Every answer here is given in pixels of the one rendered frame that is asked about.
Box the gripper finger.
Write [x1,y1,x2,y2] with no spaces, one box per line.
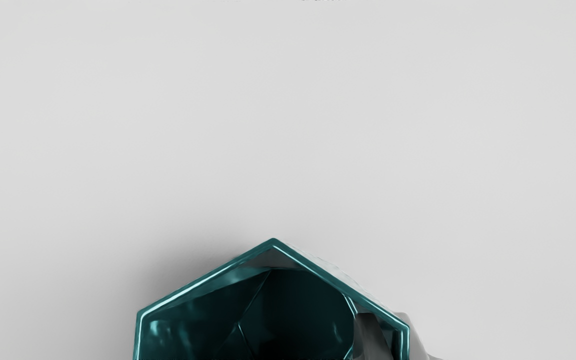
[354,312,443,360]

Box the teal faceted mug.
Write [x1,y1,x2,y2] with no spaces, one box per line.
[133,238,412,360]

